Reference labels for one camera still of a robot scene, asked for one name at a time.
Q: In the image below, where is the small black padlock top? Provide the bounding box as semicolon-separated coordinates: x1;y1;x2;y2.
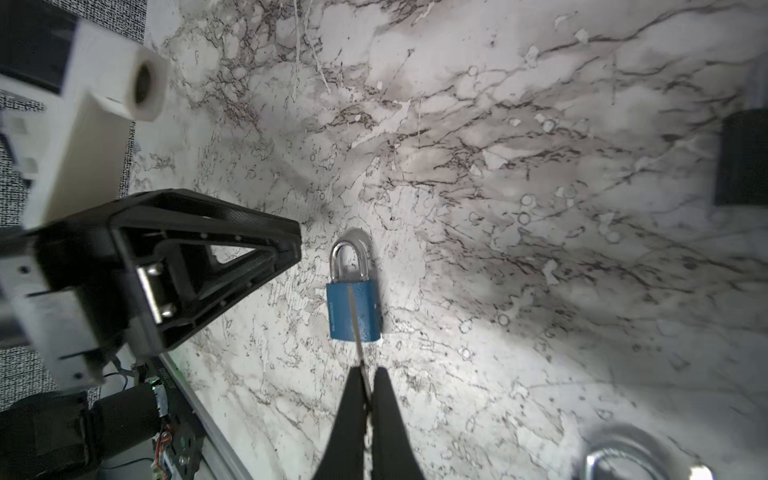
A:
714;108;767;206

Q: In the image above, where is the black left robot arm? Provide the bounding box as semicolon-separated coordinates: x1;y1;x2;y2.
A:
1;189;302;479

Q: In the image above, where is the blue padlock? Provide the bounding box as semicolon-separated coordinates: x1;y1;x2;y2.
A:
326;239;383;343

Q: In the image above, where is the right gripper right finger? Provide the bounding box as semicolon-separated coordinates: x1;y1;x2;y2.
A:
371;367;425;480

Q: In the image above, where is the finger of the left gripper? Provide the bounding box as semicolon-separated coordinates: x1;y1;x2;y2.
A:
116;230;300;354
109;189;302;282

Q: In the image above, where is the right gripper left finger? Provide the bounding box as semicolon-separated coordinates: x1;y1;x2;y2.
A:
313;367;368;480

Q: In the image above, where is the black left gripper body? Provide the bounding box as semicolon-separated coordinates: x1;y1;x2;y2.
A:
1;226;150;392

